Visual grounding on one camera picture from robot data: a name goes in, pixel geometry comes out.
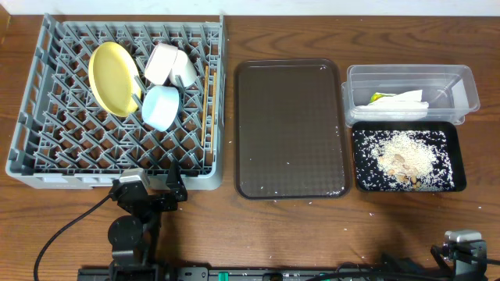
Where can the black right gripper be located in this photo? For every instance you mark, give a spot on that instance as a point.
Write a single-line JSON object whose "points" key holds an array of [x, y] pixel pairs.
{"points": [[437, 252]]}

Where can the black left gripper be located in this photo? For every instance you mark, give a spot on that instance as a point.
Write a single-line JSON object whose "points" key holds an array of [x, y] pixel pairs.
{"points": [[157, 200]]}

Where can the light blue bowl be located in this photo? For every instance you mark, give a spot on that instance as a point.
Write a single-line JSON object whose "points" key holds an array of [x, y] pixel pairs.
{"points": [[160, 107]]}

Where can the wooden chopstick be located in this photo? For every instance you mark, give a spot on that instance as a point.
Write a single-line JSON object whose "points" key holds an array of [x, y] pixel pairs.
{"points": [[213, 117], [205, 102]]}

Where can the white cup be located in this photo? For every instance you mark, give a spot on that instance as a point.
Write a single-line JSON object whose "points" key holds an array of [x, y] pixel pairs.
{"points": [[183, 72]]}

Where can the yellow plate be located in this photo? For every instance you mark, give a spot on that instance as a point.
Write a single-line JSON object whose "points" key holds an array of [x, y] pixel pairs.
{"points": [[112, 73]]}

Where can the white napkin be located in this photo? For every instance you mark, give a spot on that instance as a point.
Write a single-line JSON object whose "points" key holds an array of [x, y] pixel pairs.
{"points": [[407, 106]]}

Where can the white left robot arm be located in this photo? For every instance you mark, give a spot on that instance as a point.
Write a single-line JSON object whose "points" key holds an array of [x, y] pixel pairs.
{"points": [[134, 237]]}

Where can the black food waste tray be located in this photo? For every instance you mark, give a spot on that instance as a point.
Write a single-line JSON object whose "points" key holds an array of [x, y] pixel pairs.
{"points": [[451, 134]]}

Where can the clear plastic waste bin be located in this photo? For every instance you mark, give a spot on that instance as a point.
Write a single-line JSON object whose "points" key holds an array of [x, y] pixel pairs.
{"points": [[450, 90]]}

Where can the grey plastic dish rack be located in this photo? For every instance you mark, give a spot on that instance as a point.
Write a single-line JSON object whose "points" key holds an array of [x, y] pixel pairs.
{"points": [[63, 139]]}

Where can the dark brown serving tray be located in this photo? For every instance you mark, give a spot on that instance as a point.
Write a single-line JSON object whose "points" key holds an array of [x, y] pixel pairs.
{"points": [[290, 138]]}

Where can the rice and peanut pile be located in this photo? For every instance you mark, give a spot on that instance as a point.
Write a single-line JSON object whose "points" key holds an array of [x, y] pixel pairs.
{"points": [[402, 160]]}

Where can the yellow green wrapper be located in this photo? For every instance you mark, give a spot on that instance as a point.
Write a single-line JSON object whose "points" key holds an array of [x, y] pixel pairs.
{"points": [[378, 96]]}

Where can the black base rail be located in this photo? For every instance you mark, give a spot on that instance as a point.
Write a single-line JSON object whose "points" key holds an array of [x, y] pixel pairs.
{"points": [[205, 274]]}

